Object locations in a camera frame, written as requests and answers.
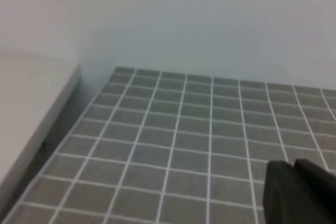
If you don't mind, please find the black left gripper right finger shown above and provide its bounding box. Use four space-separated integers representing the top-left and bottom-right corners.
294 159 335 223

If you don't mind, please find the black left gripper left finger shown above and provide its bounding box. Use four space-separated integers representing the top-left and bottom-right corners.
262 161 315 223

